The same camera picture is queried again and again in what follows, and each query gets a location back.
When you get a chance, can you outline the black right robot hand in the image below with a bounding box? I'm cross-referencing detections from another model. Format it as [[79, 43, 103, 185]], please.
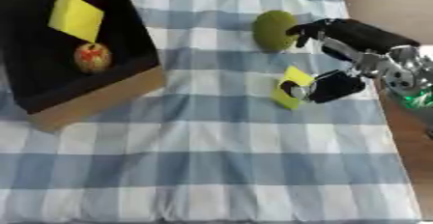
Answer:
[[278, 17, 423, 104]]

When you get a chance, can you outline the yellow square block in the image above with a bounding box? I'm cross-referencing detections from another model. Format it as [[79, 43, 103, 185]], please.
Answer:
[[269, 65, 317, 111], [45, 0, 107, 43]]

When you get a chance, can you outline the tan cardboard box black inside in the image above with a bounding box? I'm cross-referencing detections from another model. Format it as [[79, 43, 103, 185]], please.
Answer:
[[0, 0, 169, 133]]

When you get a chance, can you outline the green round toy fruit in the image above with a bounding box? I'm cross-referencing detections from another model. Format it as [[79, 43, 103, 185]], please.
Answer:
[[250, 10, 300, 52]]

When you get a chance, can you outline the red and yellow toy fruit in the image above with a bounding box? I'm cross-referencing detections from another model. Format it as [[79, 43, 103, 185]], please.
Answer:
[[72, 42, 114, 74]]

